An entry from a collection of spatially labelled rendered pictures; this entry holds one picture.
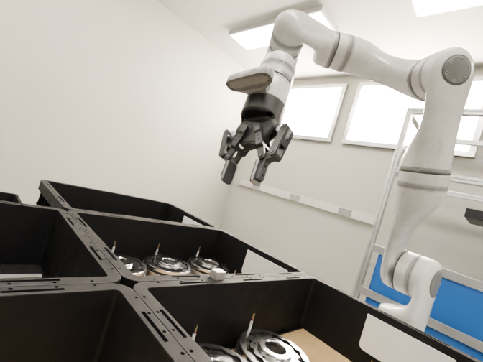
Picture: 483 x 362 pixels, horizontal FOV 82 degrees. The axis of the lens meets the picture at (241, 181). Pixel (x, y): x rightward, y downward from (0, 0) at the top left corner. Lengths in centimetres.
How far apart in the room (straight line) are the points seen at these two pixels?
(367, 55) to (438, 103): 16
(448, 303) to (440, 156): 168
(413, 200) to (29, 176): 313
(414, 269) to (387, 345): 19
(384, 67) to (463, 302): 179
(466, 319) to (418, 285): 158
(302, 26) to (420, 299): 58
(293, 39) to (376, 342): 55
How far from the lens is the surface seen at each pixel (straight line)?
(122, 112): 345
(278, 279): 51
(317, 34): 61
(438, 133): 66
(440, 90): 66
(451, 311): 227
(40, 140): 327
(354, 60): 63
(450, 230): 313
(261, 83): 49
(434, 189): 67
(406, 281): 70
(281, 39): 60
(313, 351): 57
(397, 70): 71
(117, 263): 39
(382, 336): 57
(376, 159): 339
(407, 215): 68
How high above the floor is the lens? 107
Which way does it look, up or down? 1 degrees up
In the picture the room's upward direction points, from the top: 17 degrees clockwise
